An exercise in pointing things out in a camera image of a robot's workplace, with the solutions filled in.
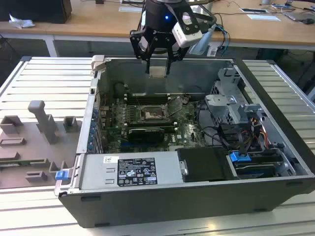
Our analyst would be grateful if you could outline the blue cable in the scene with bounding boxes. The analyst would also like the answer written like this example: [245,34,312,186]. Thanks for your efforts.
[213,23,232,59]

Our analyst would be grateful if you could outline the black disk wire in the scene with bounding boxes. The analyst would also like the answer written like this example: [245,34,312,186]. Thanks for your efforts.
[236,129,247,158]

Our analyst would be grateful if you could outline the silver power supply unit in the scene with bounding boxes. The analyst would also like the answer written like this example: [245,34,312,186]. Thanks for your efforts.
[80,151,189,190]

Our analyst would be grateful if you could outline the metal drive cage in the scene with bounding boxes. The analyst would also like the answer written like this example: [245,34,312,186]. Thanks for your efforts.
[204,67,268,129]

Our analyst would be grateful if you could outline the black monitor base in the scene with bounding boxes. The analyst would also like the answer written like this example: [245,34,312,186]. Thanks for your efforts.
[0,0,72,25]

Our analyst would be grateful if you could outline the black graphics card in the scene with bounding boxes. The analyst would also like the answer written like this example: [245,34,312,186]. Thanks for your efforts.
[127,127,165,145]

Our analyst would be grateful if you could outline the black open PC case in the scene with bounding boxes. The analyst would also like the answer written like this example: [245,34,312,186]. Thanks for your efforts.
[54,54,315,228]

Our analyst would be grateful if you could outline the wooden desk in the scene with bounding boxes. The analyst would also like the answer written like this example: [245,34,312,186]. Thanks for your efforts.
[0,0,315,58]

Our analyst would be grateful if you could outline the silver CPU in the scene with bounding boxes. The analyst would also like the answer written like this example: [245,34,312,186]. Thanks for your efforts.
[149,66,167,79]

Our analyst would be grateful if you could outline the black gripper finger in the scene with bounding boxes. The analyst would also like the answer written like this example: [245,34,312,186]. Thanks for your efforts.
[165,39,186,76]
[129,29,156,75]

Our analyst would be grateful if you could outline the pale blue teach pendant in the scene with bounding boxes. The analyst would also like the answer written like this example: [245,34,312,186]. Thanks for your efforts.
[189,24,217,56]

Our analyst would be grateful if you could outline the grey laptop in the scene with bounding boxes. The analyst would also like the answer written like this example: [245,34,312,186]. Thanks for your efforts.
[284,11,315,24]

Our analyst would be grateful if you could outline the coloured power wires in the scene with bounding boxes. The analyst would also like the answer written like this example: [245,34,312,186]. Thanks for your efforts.
[248,117,268,148]

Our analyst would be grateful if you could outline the green motherboard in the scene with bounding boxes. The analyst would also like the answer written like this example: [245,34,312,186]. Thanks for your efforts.
[98,94,210,153]

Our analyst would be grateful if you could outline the CPU socket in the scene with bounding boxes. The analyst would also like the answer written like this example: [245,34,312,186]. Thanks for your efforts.
[138,104,172,124]

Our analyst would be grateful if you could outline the flat tablet with white frame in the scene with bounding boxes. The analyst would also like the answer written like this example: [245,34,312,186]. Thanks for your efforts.
[240,7,269,14]

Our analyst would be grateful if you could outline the white camera with black bracket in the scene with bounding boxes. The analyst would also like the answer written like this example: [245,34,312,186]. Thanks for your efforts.
[171,9,203,48]

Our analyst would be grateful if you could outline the hard disk in blue carrier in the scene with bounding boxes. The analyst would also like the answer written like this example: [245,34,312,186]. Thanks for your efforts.
[228,151,284,179]

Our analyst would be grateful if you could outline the white paper sheet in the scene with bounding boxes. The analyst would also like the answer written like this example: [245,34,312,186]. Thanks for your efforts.
[247,13,282,22]

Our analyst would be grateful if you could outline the black plastic shroud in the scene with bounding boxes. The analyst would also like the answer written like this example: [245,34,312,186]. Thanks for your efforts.
[177,147,234,183]

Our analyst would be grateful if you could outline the grey case latch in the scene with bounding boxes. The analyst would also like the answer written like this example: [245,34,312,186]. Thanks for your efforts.
[91,54,107,72]

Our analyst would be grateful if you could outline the grey parts rack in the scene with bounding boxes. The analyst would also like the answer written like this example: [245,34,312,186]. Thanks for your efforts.
[0,99,83,190]

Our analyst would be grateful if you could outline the crumpled white paper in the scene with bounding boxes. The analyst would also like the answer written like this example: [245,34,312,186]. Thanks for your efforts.
[8,13,35,30]

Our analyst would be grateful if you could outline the green RAM stick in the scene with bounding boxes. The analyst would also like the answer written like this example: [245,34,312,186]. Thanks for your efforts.
[0,159,47,166]

